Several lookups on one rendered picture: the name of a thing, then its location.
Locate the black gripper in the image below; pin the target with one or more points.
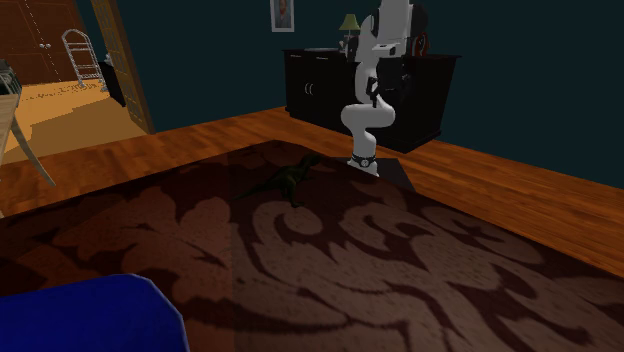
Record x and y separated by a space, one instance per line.
391 66

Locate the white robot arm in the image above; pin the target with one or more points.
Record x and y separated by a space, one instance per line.
366 119

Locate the black sideboard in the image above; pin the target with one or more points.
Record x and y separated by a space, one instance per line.
317 92

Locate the dark robot stand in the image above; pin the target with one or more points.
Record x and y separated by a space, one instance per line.
394 171

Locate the dark green dinosaur toy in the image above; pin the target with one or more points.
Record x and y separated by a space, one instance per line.
287 178

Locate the brown patterned rug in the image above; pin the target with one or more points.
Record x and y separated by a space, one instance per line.
370 273

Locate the wooden lattice door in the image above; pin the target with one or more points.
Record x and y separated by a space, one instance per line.
122 63

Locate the small black cabinet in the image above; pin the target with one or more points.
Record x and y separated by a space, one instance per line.
114 83

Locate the white metal rack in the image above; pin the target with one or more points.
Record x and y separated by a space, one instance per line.
83 58

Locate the brown wardrobe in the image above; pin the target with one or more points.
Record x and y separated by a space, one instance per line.
34 34

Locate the light wooden table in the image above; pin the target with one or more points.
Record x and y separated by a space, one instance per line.
7 117

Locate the framed wall picture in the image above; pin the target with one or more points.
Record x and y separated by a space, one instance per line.
282 14

